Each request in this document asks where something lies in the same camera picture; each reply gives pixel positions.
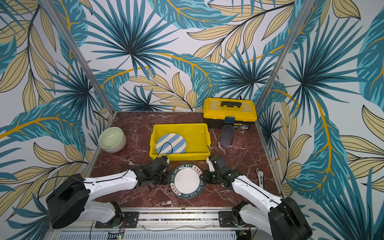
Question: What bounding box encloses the green rimmed white plate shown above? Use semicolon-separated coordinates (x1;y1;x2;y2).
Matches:
170;164;205;199

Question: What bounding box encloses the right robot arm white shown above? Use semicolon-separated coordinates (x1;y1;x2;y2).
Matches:
202;156;313;240

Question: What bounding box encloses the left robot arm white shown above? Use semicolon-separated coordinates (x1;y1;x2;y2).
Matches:
46;156;170;229

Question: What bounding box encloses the yellow plastic bin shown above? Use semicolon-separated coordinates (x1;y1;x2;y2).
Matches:
150;123;211;162

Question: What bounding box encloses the white tape roll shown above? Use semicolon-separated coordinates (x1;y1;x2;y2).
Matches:
256;168;264;189

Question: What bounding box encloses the grey bowl bottom of stack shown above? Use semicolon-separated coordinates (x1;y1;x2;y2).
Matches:
101;138;127;153

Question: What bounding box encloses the blue translucent plastic cup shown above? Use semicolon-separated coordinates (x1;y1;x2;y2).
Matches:
220;125;236;146

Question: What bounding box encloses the green bowl top of stack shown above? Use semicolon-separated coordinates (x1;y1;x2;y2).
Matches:
98;127;126;149

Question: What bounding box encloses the yellow black toolbox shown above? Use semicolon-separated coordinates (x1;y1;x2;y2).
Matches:
203;98;257;130

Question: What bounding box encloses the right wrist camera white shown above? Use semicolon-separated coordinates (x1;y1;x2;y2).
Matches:
206;157;215;172

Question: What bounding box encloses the metal base rail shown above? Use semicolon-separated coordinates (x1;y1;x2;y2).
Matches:
44;206;271;240

